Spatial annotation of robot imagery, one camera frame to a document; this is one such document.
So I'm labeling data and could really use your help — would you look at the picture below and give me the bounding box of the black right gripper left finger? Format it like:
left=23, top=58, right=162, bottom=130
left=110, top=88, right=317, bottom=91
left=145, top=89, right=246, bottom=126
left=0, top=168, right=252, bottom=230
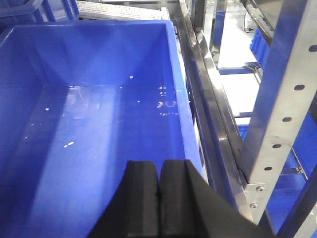
left=89, top=161, right=159, bottom=238

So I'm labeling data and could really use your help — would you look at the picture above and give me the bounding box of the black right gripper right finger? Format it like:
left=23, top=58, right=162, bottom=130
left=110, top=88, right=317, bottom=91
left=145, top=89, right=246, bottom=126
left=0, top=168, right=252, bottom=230
left=159, top=160, right=274, bottom=238

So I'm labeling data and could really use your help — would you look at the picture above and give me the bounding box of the front right blue bin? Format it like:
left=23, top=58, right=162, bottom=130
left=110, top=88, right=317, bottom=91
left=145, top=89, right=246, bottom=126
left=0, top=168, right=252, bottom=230
left=0, top=20, right=203, bottom=238

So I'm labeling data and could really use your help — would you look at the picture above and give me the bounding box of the blue bin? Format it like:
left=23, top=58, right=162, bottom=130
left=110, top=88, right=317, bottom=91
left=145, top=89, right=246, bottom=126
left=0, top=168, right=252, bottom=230
left=0, top=0, right=79, bottom=25
left=0, top=20, right=203, bottom=238

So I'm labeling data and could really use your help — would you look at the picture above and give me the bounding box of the rear right blue bin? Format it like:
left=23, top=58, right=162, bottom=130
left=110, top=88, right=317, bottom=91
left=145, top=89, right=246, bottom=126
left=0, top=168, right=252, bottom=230
left=0, top=0, right=79, bottom=25

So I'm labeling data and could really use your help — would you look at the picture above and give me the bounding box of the perforated metal shelf post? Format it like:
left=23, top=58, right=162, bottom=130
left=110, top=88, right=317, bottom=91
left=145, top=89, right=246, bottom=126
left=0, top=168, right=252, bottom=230
left=238, top=0, right=317, bottom=224

